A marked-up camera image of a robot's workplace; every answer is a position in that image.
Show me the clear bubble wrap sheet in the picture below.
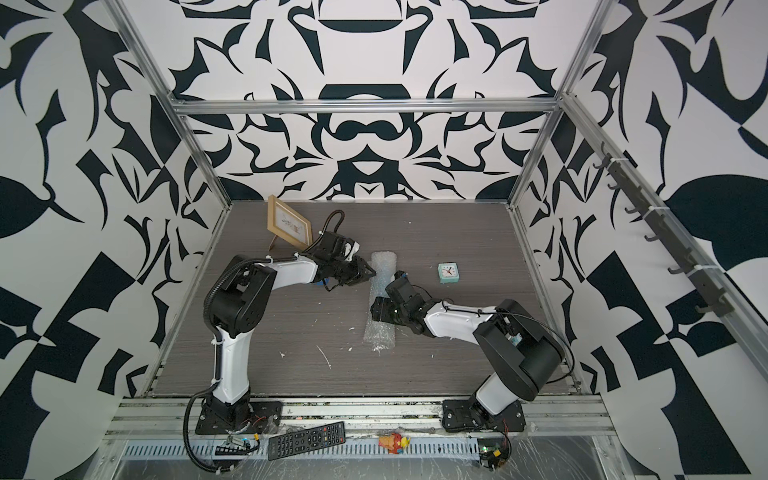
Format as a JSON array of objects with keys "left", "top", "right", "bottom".
[{"left": 362, "top": 250, "right": 400, "bottom": 352}]

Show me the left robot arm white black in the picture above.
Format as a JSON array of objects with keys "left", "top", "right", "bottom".
[{"left": 203, "top": 232, "right": 376, "bottom": 415}]

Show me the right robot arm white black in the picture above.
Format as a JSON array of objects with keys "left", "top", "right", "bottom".
[{"left": 370, "top": 272, "right": 566, "bottom": 416}]

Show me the small teal alarm clock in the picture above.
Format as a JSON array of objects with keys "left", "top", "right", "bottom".
[{"left": 437, "top": 262, "right": 460, "bottom": 284}]

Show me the small red yellow toy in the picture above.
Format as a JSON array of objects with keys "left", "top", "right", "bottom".
[{"left": 378, "top": 432, "right": 411, "bottom": 455}]

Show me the black remote control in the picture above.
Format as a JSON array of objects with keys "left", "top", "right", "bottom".
[{"left": 267, "top": 421, "right": 346, "bottom": 461}]

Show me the black electronics box green led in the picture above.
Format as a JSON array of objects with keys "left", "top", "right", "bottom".
[{"left": 478, "top": 436, "right": 510, "bottom": 471}]

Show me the small green circuit board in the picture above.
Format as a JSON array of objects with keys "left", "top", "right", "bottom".
[{"left": 214, "top": 436, "right": 260, "bottom": 457}]

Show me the wooden picture frame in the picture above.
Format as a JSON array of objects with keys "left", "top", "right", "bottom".
[{"left": 267, "top": 195, "right": 314, "bottom": 251}]

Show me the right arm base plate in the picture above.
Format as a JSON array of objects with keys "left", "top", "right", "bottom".
[{"left": 441, "top": 398, "right": 527, "bottom": 433}]

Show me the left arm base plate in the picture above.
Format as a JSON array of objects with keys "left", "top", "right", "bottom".
[{"left": 195, "top": 398, "right": 283, "bottom": 436}]

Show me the black corrugated cable hose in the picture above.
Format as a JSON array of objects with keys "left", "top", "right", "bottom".
[{"left": 182, "top": 209, "right": 347, "bottom": 475}]

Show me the black wall hook rail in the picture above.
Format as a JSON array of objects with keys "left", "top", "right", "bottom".
[{"left": 595, "top": 152, "right": 741, "bottom": 317}]

